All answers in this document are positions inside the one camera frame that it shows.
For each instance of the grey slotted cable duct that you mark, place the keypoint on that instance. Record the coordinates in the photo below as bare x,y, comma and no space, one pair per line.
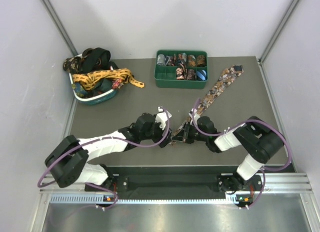
109,199

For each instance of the grey rolled tie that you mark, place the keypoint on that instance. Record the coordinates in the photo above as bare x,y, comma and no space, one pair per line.
161,60

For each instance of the white teal basket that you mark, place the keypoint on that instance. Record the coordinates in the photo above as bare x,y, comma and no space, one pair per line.
101,92

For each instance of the teal floral rolled tie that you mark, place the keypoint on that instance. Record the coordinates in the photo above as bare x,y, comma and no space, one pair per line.
181,59

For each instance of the yellow patterned tie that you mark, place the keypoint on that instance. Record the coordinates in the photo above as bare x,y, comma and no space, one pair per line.
89,80

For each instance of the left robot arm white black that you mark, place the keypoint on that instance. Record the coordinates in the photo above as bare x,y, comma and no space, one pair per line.
69,161

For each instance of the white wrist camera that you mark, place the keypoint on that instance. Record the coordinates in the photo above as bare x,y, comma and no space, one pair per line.
162,117
193,114

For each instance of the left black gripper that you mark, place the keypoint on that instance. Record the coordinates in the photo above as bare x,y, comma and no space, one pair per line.
160,138

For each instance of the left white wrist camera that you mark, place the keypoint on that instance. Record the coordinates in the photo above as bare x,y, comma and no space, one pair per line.
162,117

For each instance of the left aluminium frame post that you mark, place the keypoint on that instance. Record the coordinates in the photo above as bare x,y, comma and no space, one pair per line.
59,25

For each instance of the red patterned tie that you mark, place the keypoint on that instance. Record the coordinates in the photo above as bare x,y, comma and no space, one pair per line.
117,83

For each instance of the aluminium front rail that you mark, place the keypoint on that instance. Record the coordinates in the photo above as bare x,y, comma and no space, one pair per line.
274,183

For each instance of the right aluminium frame post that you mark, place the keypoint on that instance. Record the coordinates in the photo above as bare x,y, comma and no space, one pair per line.
279,29

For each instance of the aluminium frame post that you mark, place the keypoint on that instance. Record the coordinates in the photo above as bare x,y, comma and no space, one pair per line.
59,25
279,29

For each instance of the pink floral rolled tie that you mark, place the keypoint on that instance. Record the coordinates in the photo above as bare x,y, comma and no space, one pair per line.
180,73

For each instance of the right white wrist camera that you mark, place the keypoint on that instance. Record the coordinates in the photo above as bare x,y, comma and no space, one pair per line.
193,114

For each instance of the brown floral tie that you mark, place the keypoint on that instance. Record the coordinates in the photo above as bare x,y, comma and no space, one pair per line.
227,77

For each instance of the green patterned tie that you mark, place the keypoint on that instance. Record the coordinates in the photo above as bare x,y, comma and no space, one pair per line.
79,90

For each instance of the dark brown rolled tie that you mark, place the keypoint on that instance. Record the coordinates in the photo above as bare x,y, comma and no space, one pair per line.
201,61

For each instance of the blue striped rolled tie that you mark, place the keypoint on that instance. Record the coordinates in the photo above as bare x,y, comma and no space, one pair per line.
201,75

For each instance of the brown pink rolled tie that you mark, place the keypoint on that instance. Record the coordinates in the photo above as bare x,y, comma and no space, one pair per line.
191,74

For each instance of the dark floral tie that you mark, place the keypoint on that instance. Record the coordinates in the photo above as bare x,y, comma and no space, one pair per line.
72,65

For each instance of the dark red rolled tie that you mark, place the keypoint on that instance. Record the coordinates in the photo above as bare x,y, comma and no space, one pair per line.
170,60

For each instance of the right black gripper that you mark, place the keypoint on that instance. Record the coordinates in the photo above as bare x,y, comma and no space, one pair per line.
186,138

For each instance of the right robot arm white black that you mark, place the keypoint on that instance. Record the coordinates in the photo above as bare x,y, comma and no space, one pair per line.
255,136

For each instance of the green compartment tray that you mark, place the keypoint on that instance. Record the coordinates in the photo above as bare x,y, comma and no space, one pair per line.
165,76

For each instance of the black tie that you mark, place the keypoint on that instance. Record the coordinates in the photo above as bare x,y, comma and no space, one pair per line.
95,60

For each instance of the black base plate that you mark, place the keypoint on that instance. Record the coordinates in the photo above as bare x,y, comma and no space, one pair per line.
176,182

